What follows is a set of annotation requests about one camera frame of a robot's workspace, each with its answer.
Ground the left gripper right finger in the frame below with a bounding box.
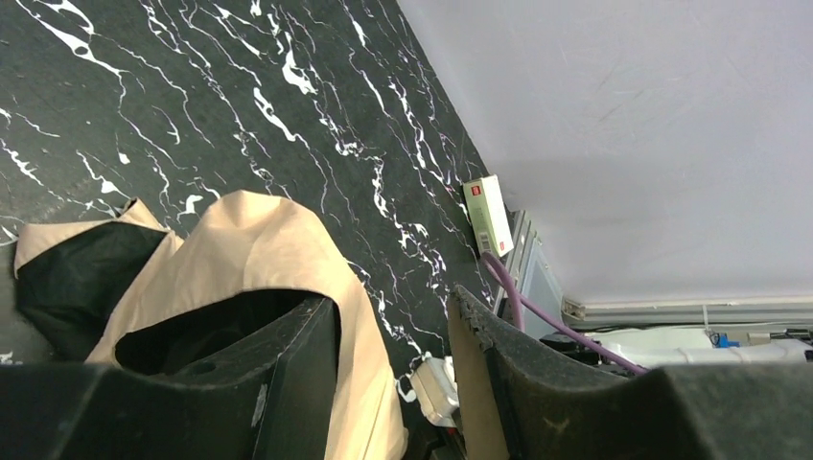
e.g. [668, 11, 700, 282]
[448, 287, 812, 459]

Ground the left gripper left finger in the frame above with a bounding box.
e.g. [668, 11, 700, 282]
[1, 298, 340, 459]

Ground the beige and black folding umbrella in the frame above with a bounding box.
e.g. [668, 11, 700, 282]
[13, 191, 408, 459]

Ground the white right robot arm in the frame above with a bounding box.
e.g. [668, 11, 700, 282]
[583, 325, 812, 369]

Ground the white box with red label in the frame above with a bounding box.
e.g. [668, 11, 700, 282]
[462, 174, 514, 258]

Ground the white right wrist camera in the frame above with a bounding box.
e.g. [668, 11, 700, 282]
[410, 356, 460, 428]

